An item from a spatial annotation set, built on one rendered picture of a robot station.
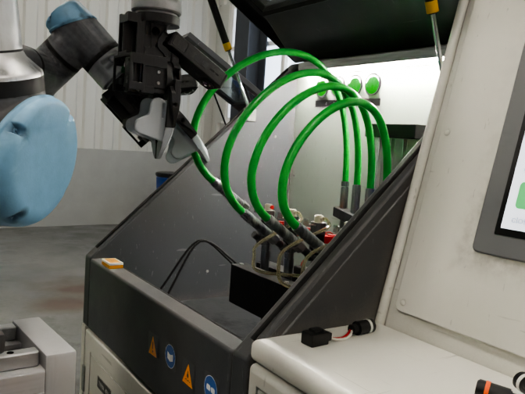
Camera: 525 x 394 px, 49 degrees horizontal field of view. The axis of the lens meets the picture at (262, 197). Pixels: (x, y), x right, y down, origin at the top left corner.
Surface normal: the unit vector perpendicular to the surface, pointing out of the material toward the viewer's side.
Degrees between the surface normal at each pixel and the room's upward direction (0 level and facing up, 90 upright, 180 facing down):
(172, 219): 90
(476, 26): 76
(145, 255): 90
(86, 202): 90
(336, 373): 0
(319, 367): 0
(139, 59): 90
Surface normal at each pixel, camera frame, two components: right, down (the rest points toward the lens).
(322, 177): -0.83, 0.00
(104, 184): 0.61, 0.11
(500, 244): -0.79, -0.24
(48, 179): 0.96, 0.21
